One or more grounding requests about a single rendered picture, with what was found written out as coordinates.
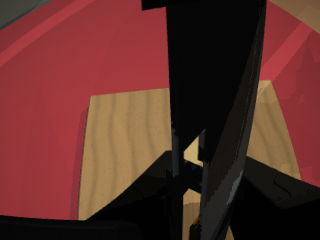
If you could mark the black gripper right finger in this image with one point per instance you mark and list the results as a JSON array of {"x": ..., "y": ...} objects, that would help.
[{"x": 271, "y": 205}]

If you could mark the wooden board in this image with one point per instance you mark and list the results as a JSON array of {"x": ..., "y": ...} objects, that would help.
[{"x": 128, "y": 131}]

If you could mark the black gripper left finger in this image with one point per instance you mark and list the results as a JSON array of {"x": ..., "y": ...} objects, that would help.
[{"x": 144, "y": 211}]

